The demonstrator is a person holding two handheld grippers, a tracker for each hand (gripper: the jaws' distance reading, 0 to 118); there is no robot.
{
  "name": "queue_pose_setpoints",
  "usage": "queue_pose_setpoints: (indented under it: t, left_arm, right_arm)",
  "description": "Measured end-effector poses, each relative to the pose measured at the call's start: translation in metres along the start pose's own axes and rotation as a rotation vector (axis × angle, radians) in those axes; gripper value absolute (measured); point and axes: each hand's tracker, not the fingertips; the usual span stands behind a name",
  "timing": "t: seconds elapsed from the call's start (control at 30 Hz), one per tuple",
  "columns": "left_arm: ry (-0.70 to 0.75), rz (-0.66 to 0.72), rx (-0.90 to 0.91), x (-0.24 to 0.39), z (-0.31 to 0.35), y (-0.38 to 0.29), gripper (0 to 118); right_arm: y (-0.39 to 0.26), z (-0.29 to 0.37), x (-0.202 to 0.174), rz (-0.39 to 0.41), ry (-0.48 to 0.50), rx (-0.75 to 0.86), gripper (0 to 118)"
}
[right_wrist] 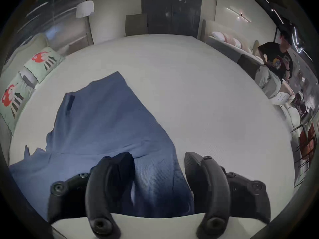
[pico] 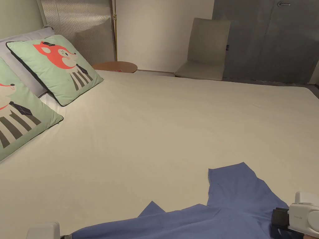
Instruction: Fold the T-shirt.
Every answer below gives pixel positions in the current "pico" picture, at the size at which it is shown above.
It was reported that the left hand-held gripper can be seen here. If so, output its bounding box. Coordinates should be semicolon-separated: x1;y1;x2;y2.
26;221;60;239

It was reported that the green fox print cushion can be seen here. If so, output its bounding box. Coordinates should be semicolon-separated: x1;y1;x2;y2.
6;35;104;107
0;57;64;162

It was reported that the bed with beige sheet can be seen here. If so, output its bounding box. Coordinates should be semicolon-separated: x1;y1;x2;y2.
0;70;319;239

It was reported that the blue shirt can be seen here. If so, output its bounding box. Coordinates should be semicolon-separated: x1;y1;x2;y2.
65;162;293;239

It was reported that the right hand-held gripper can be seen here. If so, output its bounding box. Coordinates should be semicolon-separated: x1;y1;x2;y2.
270;191;319;239

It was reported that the brass floor lamp pole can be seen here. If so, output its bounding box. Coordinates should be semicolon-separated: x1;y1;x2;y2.
110;0;118;62

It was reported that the pale lilac pillow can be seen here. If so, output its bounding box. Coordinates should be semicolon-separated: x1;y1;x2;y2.
0;27;56;98

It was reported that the round wooden side table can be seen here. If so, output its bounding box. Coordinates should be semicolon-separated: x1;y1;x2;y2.
92;61;138;74

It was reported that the beige upholstered chair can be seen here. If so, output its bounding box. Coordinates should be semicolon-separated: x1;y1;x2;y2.
174;17;231;81

